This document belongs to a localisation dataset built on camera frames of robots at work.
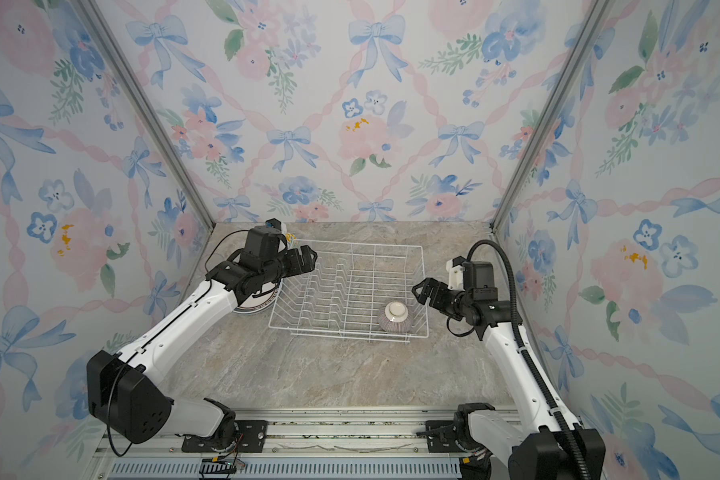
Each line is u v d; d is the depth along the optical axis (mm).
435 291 695
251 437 746
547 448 386
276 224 719
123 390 395
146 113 859
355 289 1015
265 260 606
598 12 684
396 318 878
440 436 733
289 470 703
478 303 584
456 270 730
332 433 763
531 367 452
